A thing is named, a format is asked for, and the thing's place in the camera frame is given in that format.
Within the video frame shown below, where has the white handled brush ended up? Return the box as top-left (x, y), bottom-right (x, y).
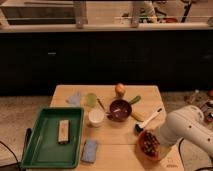
top-left (135, 108), bottom-right (162, 133)

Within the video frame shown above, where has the green cup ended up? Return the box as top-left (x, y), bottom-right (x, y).
top-left (86, 93), bottom-right (97, 107)

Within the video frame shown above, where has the corn cob with green husk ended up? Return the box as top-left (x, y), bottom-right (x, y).
top-left (128, 95), bottom-right (146, 123)

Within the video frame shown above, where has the black cable right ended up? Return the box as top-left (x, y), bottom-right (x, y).
top-left (178, 138), bottom-right (213, 171)

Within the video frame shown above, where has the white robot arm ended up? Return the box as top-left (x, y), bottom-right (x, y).
top-left (154, 105), bottom-right (213, 157)

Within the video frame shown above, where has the light blue cloth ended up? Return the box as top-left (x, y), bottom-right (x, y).
top-left (66, 92), bottom-right (81, 107)

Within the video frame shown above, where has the blue sponge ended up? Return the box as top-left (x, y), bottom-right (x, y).
top-left (81, 139), bottom-right (98, 163)

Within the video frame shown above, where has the black cable left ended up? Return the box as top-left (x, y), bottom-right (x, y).
top-left (0, 140), bottom-right (23, 171)

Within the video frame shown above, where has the orange bowl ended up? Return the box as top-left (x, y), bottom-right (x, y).
top-left (138, 130), bottom-right (171, 162)

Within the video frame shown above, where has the green plastic tray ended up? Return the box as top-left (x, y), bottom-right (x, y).
top-left (21, 107), bottom-right (84, 169)

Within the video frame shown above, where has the wooden handled spoon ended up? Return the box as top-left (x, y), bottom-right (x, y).
top-left (97, 98), bottom-right (112, 120)

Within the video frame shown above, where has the purple bowl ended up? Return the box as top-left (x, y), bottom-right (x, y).
top-left (109, 99), bottom-right (132, 122)

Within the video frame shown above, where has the wooden block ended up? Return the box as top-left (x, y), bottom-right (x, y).
top-left (58, 120), bottom-right (69, 144)

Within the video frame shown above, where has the white cup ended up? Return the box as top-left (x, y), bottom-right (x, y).
top-left (88, 109), bottom-right (105, 127)

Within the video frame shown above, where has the dark grape bunch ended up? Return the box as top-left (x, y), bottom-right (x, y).
top-left (142, 132), bottom-right (159, 157)

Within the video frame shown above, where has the black cable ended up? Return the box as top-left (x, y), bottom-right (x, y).
top-left (0, 140), bottom-right (23, 171)
top-left (178, 138), bottom-right (213, 171)

